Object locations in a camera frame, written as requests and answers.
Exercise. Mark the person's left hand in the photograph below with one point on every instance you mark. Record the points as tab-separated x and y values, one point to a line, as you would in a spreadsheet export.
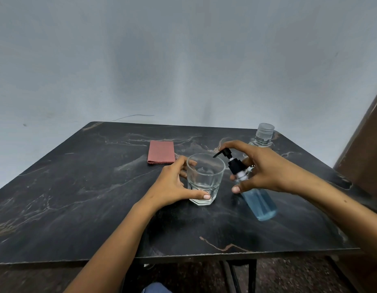
168	187

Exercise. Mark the person's right hand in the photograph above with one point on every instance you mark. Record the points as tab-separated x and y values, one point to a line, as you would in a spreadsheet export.
274	170

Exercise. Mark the large bottle with blue label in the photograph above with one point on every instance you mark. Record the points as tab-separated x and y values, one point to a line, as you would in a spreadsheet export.
261	144

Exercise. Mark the pink cloth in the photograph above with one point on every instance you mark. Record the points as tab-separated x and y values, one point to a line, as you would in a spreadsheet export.
161	152

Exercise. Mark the small clear bottle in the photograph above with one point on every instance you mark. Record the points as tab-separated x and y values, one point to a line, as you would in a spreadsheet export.
260	204

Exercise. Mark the clear drinking glass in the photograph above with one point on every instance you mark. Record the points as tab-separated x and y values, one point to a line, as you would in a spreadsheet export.
206	180

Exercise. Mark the black pump dispenser head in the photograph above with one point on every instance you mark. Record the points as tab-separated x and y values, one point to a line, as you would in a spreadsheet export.
235	164

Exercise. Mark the clear plastic bottle cap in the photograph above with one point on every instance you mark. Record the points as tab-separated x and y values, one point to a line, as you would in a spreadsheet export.
264	131

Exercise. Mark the person's left forearm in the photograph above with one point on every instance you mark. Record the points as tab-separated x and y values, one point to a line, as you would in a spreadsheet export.
112	253

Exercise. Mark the person's right forearm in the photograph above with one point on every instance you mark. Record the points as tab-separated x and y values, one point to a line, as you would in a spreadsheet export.
344	210

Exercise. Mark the person's left leg blue jeans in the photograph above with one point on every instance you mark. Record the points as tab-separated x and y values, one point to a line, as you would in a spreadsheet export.
156	288

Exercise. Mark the brown wooden door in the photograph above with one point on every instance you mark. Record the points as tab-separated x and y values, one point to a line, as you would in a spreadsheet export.
365	155

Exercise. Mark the black metal table frame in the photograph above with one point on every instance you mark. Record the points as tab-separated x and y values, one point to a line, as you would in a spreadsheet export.
252	276

